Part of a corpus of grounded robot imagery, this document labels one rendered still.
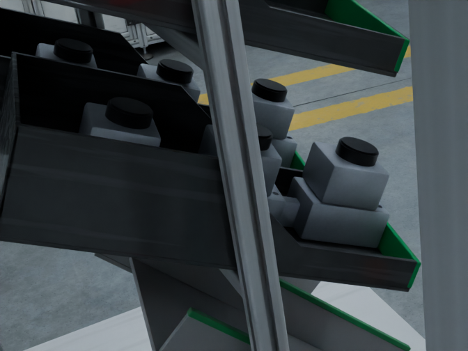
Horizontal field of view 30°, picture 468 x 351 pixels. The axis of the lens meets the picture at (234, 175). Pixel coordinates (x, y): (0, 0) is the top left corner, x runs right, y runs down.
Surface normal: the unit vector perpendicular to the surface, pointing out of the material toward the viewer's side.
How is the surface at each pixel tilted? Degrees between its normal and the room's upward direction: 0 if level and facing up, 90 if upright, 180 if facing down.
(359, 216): 91
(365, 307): 0
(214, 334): 90
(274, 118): 90
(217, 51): 90
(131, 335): 0
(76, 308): 0
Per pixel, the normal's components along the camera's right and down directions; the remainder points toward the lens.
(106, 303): -0.15, -0.87
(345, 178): 0.27, 0.44
